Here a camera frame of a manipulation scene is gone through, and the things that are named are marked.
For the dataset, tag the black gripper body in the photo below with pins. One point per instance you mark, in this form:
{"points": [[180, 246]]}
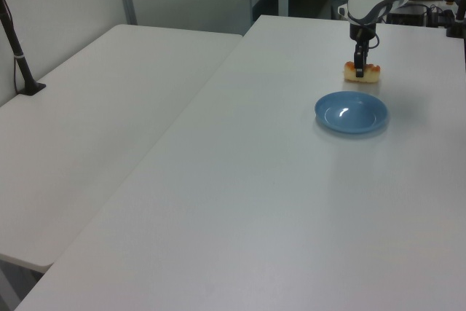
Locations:
{"points": [[362, 31]]}

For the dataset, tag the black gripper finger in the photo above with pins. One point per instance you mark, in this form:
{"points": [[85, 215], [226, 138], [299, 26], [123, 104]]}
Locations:
{"points": [[366, 54], [359, 65]]}

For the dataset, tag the orange glazed bread loaf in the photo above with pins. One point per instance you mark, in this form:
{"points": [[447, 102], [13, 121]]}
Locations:
{"points": [[371, 73]]}

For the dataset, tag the blue round plate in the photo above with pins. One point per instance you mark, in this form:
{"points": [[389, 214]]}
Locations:
{"points": [[349, 112]]}

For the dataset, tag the pale blue waste bin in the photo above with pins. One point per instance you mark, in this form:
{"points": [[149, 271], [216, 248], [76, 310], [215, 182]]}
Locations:
{"points": [[336, 3]]}

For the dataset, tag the black electronics box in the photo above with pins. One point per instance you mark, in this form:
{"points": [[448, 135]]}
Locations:
{"points": [[409, 15]]}

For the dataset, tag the white side table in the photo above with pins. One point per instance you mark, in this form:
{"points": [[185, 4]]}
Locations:
{"points": [[91, 125]]}

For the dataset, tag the black clamp mount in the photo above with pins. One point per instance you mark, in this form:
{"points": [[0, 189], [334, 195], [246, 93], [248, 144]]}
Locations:
{"points": [[457, 23]]}

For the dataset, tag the black stand base plate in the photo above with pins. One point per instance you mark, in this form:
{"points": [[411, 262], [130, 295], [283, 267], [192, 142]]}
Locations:
{"points": [[33, 89]]}

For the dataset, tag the black camera stand pole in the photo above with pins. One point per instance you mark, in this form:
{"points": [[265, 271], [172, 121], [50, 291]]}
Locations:
{"points": [[14, 39]]}

